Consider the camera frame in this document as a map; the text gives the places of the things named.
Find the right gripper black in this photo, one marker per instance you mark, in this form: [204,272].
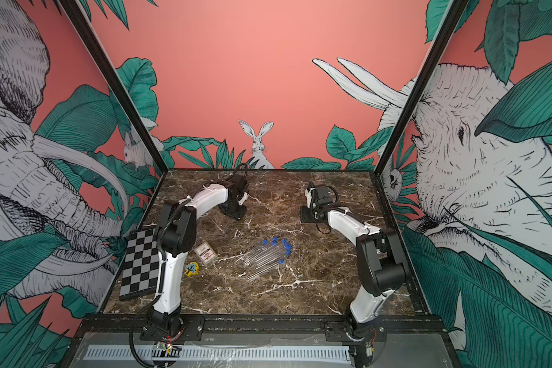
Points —
[304,216]

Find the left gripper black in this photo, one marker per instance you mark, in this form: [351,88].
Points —
[240,215]

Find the clear test tube blue stopper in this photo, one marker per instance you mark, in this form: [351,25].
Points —
[255,252]
[265,269]
[270,252]
[272,242]
[269,262]
[277,248]

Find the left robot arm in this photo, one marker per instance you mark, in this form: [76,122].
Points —
[176,236]

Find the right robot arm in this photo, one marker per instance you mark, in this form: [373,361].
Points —
[381,262]

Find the yellow blue small toy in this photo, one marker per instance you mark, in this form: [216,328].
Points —
[191,269]

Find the checkerboard calibration board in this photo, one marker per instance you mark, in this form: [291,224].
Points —
[140,268]

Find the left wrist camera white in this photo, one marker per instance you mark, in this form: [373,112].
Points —
[242,198]

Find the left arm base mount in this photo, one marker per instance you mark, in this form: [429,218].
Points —
[176,329]

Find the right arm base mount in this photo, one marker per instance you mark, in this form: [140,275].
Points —
[343,329]

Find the white slotted cable duct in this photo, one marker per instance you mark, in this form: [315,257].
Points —
[327,354]

